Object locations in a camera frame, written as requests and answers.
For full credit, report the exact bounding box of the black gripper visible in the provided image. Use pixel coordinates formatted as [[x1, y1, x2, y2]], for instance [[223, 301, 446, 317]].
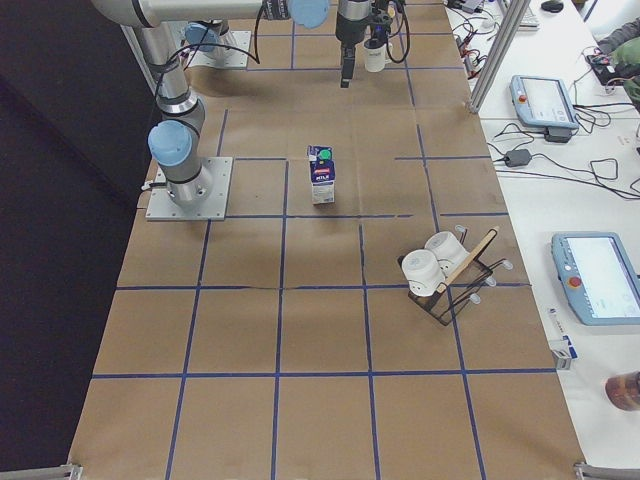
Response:
[[335, 0, 372, 88], [368, 0, 406, 43]]

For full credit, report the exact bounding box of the white mug grey inside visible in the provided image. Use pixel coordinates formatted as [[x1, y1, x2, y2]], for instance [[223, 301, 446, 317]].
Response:
[[364, 38, 393, 73]]

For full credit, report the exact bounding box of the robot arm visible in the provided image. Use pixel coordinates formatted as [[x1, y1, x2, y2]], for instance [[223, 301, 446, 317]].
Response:
[[180, 1, 406, 72], [93, 1, 329, 220]]

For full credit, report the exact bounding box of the blue white milk carton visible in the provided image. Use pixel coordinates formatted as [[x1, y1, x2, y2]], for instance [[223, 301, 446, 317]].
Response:
[[307, 145, 336, 205]]

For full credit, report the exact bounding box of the white cup on rack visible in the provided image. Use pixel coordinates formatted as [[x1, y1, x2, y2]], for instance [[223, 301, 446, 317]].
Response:
[[424, 231, 469, 277], [401, 249, 445, 297]]

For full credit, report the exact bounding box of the teach pendant tablet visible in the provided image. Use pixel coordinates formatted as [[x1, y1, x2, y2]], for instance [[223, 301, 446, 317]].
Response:
[[551, 232, 639, 326], [509, 75, 579, 143]]

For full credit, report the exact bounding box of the black power adapter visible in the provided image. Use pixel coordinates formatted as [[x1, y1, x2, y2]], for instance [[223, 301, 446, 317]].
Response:
[[503, 148, 532, 168]]

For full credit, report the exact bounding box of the wooden spatula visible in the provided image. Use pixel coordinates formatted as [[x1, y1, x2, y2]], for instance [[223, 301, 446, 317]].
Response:
[[436, 226, 499, 294]]

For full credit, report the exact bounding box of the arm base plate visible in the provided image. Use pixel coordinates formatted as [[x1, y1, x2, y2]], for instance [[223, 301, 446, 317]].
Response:
[[145, 157, 233, 221], [188, 30, 252, 70]]

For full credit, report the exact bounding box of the aluminium frame post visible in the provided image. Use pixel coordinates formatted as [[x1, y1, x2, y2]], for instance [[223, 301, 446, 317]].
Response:
[[466, 0, 530, 114]]

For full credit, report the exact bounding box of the black wire cup rack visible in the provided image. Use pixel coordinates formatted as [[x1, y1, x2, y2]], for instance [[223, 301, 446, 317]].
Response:
[[397, 225, 513, 325]]

